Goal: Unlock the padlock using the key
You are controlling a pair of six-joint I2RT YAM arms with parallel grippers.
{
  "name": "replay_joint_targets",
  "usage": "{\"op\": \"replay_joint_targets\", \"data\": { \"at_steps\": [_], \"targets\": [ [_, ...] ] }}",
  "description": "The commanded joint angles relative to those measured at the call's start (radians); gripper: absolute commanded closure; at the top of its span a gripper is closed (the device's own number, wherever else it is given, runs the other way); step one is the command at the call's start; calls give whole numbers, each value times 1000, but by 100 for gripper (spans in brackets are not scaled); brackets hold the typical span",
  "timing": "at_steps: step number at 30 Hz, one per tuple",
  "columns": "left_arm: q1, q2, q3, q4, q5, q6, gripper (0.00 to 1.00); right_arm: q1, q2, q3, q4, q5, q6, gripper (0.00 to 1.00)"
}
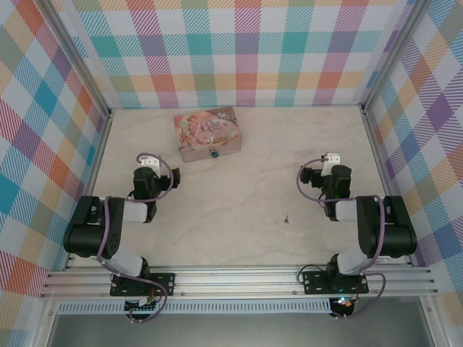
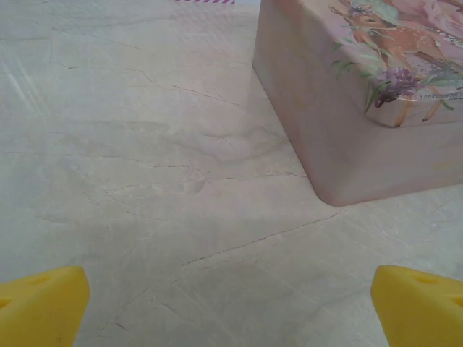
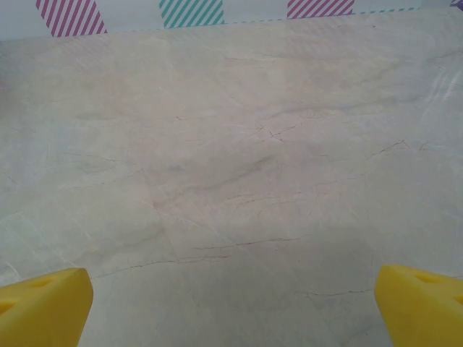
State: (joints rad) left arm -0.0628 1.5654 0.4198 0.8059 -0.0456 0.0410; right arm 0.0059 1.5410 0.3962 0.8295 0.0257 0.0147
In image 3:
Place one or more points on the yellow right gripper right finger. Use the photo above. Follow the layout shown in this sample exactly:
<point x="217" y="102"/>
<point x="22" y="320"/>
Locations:
<point x="423" y="314"/>

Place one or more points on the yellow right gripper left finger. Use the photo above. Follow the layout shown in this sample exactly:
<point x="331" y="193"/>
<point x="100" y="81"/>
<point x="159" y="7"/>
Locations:
<point x="43" y="311"/>

